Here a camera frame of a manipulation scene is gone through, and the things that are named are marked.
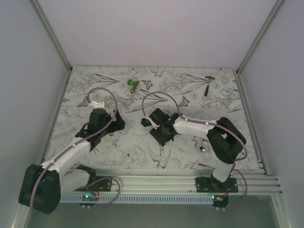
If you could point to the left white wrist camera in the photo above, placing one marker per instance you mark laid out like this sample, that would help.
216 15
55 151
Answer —
97 105

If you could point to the small black hammer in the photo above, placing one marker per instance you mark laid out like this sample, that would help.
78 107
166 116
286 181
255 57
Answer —
210 78

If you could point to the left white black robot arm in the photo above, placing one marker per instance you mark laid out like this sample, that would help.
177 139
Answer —
44 185

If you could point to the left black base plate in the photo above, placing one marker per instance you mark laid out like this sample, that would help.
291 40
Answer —
102 184

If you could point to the aluminium rail frame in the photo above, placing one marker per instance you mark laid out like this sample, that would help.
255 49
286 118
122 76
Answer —
183 181

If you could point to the controller board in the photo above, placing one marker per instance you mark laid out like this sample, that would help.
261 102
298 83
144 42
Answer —
220 201
88 200

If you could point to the left controller board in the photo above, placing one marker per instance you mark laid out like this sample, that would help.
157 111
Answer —
88 200

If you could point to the right controller board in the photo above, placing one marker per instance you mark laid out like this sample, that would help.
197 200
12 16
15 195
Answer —
220 201

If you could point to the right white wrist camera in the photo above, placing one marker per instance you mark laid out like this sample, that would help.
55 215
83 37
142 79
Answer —
155 126

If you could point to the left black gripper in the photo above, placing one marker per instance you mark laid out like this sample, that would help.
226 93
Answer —
117 125

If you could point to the white blue capped part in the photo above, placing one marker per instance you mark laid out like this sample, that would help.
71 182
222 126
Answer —
204 147

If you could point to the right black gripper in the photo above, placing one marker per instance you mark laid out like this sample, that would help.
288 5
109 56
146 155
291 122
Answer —
160 139

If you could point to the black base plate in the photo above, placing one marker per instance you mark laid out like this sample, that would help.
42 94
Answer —
102 184
210 184

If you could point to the black fuse box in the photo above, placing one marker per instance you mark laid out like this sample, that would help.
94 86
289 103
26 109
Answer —
145 122

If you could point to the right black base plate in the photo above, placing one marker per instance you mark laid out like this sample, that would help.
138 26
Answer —
210 184

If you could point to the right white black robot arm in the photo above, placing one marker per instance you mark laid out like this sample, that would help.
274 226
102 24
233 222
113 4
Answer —
224 138

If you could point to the slotted grey cable duct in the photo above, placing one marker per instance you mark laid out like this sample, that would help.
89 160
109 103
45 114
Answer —
144 199

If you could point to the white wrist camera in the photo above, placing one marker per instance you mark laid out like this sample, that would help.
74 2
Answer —
97 105
155 126

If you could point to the floral patterned table mat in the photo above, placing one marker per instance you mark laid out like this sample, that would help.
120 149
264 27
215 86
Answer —
170 89

